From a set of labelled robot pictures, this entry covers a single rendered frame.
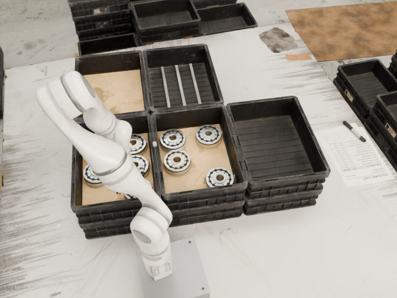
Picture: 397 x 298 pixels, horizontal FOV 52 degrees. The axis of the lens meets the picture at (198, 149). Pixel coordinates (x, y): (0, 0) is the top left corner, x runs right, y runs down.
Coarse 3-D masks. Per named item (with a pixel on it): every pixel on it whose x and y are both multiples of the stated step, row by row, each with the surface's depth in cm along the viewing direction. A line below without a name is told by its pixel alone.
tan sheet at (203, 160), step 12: (192, 132) 167; (192, 144) 163; (192, 156) 159; (204, 156) 159; (216, 156) 159; (192, 168) 155; (204, 168) 155; (228, 168) 155; (168, 180) 152; (180, 180) 152; (192, 180) 152; (204, 180) 152; (168, 192) 148
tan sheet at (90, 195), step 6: (144, 156) 159; (84, 162) 157; (150, 162) 157; (150, 168) 155; (150, 174) 153; (84, 180) 152; (150, 180) 152; (84, 186) 150; (90, 186) 150; (102, 186) 150; (84, 192) 148; (90, 192) 148; (96, 192) 148; (102, 192) 148; (108, 192) 148; (114, 192) 148; (84, 198) 147; (90, 198) 147; (96, 198) 147; (102, 198) 147; (108, 198) 147; (114, 198) 147; (120, 198) 147; (84, 204) 145
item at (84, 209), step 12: (72, 144) 150; (72, 156) 146; (156, 156) 146; (72, 168) 143; (156, 168) 143; (72, 180) 140; (156, 180) 140; (72, 192) 137; (72, 204) 134; (96, 204) 134; (108, 204) 134; (120, 204) 134; (132, 204) 135
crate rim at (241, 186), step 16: (160, 112) 160; (176, 112) 161; (224, 112) 160; (160, 160) 145; (240, 160) 145; (160, 176) 141; (176, 192) 137; (192, 192) 137; (208, 192) 138; (224, 192) 139
